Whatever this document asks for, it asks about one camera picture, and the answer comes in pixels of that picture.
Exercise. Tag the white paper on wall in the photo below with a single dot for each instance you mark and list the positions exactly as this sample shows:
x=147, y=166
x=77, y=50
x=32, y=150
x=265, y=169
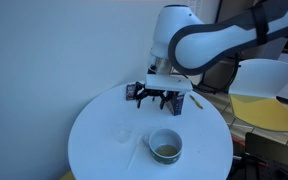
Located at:
x=194, y=6

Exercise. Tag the white and yellow chair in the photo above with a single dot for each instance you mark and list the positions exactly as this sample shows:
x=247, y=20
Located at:
x=264, y=96

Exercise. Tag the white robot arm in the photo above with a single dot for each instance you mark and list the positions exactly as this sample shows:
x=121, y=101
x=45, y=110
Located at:
x=200, y=46

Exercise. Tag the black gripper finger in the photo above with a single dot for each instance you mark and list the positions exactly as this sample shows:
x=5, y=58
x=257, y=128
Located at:
x=166, y=100
x=140, y=95

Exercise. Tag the white and green mug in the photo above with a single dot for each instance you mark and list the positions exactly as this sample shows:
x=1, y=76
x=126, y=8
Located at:
x=165, y=146

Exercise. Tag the dark cabinet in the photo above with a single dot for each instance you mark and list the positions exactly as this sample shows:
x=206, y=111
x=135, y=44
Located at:
x=222, y=73

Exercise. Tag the white plastic spoon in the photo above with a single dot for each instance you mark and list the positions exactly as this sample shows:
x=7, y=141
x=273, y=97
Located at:
x=135, y=151

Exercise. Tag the yellow object under table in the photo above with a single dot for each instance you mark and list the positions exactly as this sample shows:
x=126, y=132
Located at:
x=67, y=176

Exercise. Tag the yellow pen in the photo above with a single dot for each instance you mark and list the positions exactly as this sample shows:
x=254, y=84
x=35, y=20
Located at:
x=196, y=101

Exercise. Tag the clear plastic object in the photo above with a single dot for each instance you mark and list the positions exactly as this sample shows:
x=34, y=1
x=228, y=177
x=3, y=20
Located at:
x=123, y=135

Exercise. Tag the small dark printed box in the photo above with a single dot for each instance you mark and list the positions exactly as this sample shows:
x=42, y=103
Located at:
x=130, y=92

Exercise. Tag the dark chair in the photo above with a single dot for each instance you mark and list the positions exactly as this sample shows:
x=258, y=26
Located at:
x=274, y=156

